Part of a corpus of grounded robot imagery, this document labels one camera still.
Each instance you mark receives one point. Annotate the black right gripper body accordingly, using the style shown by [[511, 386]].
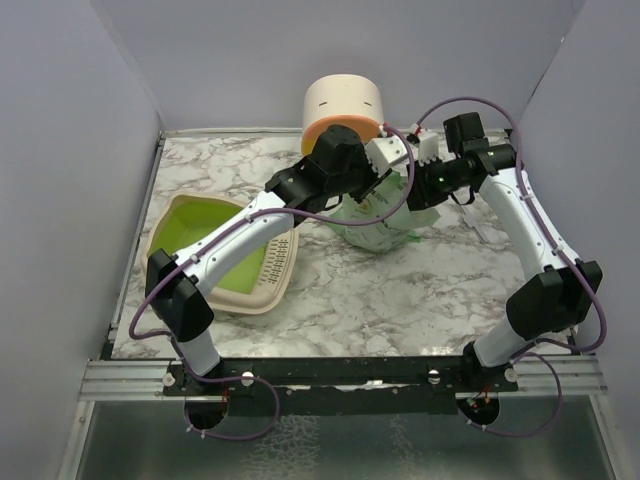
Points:
[[434, 181]]

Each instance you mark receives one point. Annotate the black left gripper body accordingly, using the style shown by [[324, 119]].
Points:
[[360, 178]]

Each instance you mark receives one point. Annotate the green cat litter bag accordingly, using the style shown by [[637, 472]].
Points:
[[395, 231]]

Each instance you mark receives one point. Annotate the grey plastic bag clip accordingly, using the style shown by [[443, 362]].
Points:
[[472, 223]]

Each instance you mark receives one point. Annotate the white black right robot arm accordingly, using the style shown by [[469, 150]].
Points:
[[556, 295]]

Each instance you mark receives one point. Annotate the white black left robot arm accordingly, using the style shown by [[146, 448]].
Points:
[[177, 285]]

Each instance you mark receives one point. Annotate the beige green litter box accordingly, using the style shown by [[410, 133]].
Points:
[[246, 271]]

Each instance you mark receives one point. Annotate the cream round drawer cabinet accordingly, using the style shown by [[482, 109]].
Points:
[[341, 99]]

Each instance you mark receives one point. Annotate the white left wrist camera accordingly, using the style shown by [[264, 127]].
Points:
[[385, 151]]

